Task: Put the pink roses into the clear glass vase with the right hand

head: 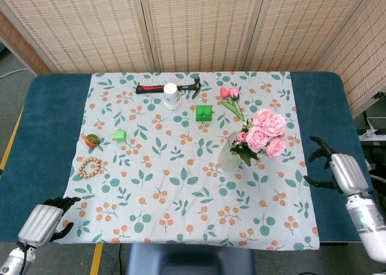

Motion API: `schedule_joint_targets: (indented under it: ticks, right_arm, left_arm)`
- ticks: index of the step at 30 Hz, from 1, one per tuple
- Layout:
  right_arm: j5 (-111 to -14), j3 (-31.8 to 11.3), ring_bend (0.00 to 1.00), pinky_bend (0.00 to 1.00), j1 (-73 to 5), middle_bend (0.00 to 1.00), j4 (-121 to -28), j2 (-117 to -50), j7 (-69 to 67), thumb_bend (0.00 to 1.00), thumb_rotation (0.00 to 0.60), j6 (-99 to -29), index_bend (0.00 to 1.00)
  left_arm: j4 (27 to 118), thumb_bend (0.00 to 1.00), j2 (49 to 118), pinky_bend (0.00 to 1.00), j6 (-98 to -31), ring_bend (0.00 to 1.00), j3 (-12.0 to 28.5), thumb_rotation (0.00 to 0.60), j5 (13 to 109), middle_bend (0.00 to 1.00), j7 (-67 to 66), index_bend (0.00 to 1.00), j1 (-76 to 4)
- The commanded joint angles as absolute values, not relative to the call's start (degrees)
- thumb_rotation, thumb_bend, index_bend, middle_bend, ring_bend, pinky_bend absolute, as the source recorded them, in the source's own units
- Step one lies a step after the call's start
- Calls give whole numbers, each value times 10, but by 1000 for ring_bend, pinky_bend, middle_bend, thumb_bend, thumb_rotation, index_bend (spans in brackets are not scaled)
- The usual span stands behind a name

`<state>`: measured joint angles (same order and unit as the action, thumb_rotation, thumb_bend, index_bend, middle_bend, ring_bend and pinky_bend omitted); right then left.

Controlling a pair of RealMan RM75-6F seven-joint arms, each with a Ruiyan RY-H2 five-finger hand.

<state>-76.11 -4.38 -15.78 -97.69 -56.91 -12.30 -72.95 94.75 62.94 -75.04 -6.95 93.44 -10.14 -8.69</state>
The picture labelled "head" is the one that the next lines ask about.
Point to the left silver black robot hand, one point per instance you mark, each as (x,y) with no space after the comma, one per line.
(40,223)

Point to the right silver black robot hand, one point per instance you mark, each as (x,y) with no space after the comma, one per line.
(348,172)

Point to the pink rose bouquet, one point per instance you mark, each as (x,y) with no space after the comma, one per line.
(265,130)

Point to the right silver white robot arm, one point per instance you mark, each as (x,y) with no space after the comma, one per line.
(366,220)

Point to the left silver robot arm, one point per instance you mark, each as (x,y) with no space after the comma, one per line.
(12,261)

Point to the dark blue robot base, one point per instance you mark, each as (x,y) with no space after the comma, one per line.
(187,260)

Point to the transparent textured glass vase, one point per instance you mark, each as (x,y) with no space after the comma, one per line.
(227,163)

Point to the pink cloth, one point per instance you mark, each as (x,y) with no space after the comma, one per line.
(234,93)

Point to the red rosebud artificial flower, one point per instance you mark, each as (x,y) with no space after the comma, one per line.
(224,92)

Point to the white power strip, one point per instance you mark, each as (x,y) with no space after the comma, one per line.
(371,134)

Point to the orange green toy ball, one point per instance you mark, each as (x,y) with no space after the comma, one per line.
(92,140)

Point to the teal fabric table cover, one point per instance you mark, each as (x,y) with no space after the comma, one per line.
(45,112)

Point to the green cube block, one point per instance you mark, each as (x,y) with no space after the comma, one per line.
(120,136)

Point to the leaf and berry print tablecloth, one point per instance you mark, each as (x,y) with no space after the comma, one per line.
(181,196)

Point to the green toy building brick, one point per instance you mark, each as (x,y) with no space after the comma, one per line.
(204,113)

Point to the red black claw hammer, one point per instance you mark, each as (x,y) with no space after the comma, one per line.
(147,89)

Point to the white paper cup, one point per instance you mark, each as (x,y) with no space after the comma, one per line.
(171,97)

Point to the woven bamboo folding screen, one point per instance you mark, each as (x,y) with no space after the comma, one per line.
(90,30)

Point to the black screen hinge bracket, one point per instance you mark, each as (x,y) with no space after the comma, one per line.
(378,95)

